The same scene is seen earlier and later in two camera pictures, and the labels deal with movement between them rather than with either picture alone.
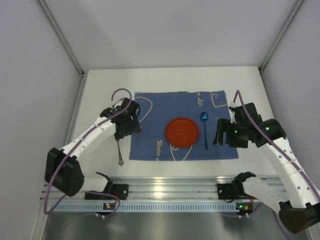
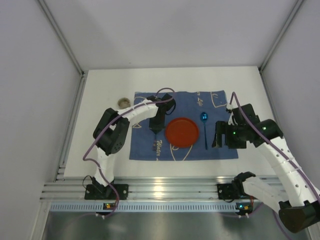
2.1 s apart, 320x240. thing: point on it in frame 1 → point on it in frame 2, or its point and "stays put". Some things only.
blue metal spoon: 204,117 stays put
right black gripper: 227,134 stays put
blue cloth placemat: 157,110 stays put
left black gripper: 128,128 → 155,127
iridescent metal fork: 120,159 → 154,144
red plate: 182,132 stays put
